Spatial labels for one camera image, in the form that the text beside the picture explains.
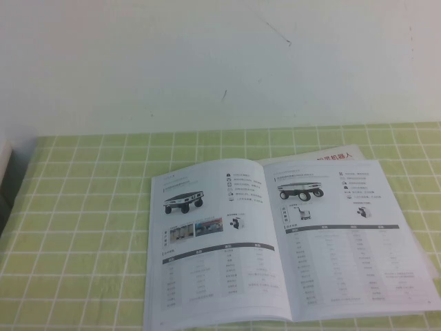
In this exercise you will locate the white product brochure book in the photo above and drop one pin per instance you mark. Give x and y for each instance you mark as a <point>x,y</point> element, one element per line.
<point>220,241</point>

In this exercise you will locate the white box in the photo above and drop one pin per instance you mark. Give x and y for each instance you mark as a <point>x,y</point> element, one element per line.
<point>4,158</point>

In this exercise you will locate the green checked tablecloth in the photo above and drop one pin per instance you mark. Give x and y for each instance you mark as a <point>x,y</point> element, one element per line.
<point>69,224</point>

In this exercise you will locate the white leaflet with red print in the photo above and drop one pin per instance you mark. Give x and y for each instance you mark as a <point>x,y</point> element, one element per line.
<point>337,153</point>

